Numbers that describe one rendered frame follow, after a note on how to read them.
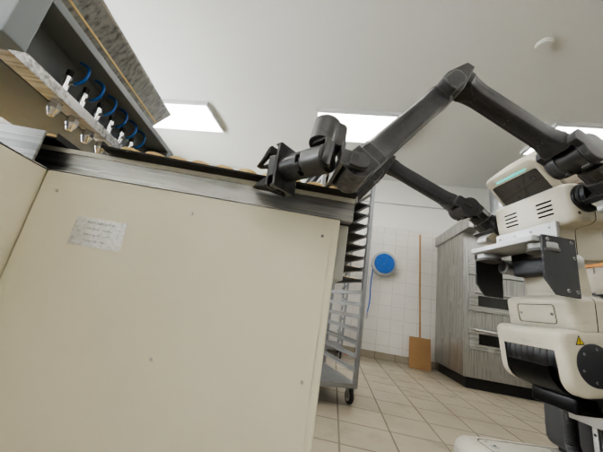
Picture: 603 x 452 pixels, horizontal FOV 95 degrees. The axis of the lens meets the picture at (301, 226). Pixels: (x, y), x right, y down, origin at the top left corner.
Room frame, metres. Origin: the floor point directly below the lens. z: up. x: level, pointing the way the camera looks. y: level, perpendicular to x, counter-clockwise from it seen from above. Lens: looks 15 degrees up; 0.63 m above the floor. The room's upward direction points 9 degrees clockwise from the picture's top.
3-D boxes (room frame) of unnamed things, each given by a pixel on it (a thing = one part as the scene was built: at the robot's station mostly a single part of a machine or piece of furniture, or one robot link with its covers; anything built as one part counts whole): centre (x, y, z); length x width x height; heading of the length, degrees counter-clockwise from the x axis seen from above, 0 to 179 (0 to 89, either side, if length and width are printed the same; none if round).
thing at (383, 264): (4.49, -1.43, 1.10); 0.41 x 0.15 x 1.10; 81
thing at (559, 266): (0.84, -0.71, 0.87); 0.28 x 0.16 x 0.22; 3
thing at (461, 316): (3.69, -2.91, 1.00); 1.56 x 1.20 x 2.01; 81
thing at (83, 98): (0.68, 0.64, 1.07); 0.06 x 0.03 x 0.18; 92
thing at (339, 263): (0.80, -0.10, 0.77); 0.24 x 0.04 x 0.14; 2
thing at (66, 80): (0.62, 0.64, 1.07); 0.06 x 0.03 x 0.18; 92
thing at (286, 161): (0.53, 0.04, 0.91); 0.07 x 0.07 x 0.10; 48
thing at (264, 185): (0.58, 0.09, 0.89); 0.09 x 0.07 x 0.07; 48
